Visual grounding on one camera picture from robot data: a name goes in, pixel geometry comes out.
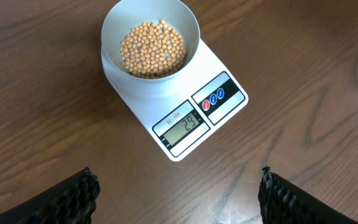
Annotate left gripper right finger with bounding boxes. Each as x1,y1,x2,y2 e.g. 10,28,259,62
258,166,358,224

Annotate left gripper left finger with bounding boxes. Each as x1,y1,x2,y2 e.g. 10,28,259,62
0,167,101,224

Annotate white digital kitchen scale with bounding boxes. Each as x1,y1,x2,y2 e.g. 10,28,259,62
101,41,249,162

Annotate soybeans in bowl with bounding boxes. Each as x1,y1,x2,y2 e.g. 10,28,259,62
119,19,187,79

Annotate grey round bowl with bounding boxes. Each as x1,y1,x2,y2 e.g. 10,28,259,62
101,0,201,83

